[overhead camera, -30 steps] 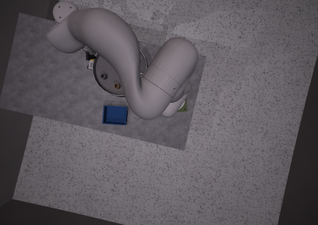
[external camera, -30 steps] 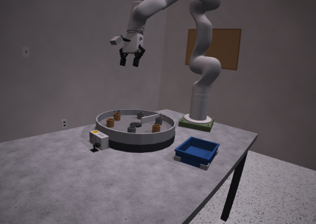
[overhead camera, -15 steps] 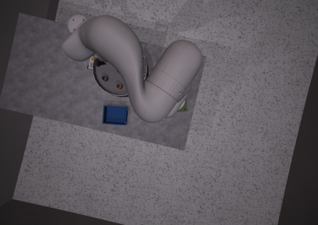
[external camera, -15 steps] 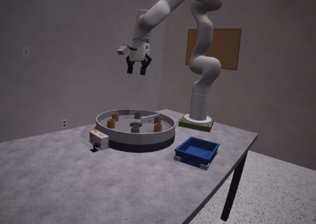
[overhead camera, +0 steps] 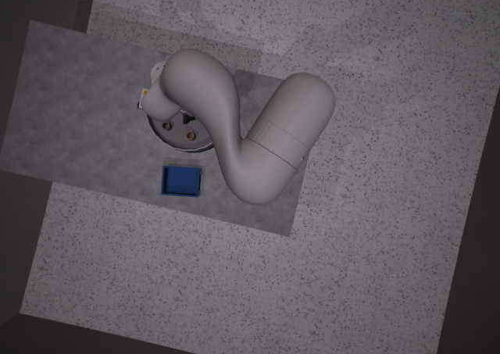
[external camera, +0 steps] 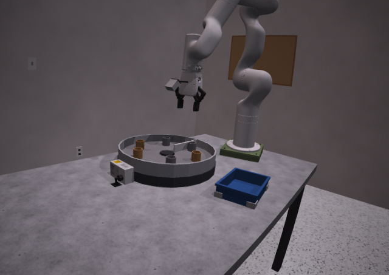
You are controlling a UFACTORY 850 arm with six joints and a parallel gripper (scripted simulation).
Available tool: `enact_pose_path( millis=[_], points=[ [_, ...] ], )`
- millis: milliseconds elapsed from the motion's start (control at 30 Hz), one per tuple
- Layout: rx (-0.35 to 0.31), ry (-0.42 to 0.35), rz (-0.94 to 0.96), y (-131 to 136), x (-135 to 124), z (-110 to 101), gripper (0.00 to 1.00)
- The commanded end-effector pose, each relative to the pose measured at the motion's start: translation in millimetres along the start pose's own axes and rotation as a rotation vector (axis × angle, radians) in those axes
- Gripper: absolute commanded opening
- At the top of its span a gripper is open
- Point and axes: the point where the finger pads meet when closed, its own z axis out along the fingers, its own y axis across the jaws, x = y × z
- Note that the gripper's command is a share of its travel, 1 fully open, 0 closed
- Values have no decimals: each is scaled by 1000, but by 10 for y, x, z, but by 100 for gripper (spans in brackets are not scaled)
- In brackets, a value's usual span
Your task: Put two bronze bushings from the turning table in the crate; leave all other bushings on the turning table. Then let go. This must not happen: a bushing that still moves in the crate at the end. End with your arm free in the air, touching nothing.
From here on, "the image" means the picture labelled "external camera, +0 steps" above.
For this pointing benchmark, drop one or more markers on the blue crate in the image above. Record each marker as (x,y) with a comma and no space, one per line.
(242,187)

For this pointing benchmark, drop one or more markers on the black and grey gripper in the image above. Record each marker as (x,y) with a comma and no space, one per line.
(192,88)

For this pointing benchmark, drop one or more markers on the bronze bushing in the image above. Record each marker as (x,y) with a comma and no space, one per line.
(196,156)
(140,143)
(138,153)

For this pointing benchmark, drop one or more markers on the dark grey metal bushing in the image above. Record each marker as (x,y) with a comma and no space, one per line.
(166,141)
(171,159)
(191,146)

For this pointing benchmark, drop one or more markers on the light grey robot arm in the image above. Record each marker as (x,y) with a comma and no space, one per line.
(257,82)

